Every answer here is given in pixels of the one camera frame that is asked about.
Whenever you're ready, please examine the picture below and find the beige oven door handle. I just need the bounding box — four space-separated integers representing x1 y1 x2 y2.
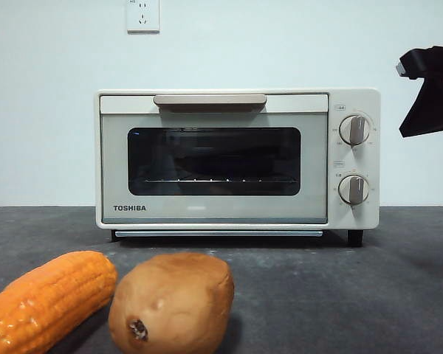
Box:
153 94 267 114

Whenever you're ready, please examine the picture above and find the cream Toshiba toaster oven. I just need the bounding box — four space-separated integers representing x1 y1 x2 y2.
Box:
94 87 381 247

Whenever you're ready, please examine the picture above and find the beige oven knob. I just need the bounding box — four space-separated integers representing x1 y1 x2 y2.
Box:
337 173 371 206
338 114 371 147

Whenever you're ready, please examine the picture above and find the silver oven crumb tray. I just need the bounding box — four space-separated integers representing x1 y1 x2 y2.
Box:
113 230 324 238

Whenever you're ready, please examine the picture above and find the brown potato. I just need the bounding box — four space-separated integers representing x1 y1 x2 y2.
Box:
107 252 235 354

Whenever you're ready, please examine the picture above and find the orange corn cob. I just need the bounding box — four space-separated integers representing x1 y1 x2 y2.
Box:
0 250 118 354

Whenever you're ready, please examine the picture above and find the metal oven wire rack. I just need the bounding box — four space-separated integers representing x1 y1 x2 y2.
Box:
144 178 297 185

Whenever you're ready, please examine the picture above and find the white wall socket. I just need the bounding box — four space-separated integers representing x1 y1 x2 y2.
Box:
127 0 160 35

